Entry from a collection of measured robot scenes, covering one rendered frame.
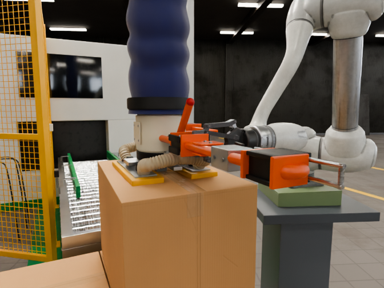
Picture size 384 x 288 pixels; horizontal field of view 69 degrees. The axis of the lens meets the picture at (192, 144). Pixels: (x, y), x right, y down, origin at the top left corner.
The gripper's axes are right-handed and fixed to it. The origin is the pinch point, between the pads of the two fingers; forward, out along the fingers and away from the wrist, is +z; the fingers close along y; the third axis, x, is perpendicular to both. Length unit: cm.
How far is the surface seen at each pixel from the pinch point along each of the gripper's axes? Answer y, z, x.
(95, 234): 49, 20, 63
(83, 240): 51, 25, 62
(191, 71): -69, -165, 345
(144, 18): -37.4, 7.2, 18.7
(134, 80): -18.7, 10.1, 22.6
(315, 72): -160, -975, 802
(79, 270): 54, 29, 44
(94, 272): 54, 23, 39
